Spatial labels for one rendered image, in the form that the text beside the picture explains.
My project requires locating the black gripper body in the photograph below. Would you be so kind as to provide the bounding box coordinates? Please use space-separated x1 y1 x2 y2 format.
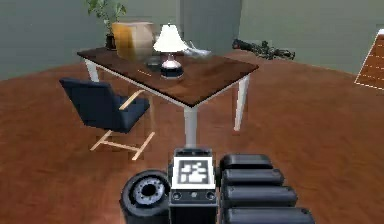
119 169 172 224

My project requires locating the pale grey flat object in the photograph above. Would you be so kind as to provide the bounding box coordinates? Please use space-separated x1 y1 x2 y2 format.
182 41 212 58

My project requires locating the dark blue wooden-framed chair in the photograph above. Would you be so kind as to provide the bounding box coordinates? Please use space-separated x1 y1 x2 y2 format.
59 77 156 162

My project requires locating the small dark flat object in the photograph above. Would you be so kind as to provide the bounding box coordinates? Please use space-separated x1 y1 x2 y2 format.
145 55 164 70

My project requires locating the black long object on floor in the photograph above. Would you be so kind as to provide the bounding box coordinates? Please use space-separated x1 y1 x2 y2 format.
232 38 297 61

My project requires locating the brown white-lined bed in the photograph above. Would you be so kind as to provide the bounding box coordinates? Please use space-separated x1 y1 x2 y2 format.
353 28 384 92

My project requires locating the white shade table lamp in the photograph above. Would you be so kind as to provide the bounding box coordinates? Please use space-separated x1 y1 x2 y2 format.
152 23 189 80

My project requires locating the green house plant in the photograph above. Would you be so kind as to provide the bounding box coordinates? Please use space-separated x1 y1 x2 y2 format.
85 0 128 52

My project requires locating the grey room door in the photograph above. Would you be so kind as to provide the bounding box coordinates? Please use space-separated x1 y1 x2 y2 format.
180 0 243 56

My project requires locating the brown white-legged table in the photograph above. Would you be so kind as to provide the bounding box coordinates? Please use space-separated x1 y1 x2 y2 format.
76 46 260 148

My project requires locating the tan cardboard box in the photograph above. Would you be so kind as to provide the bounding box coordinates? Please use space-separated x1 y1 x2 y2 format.
111 21 157 62

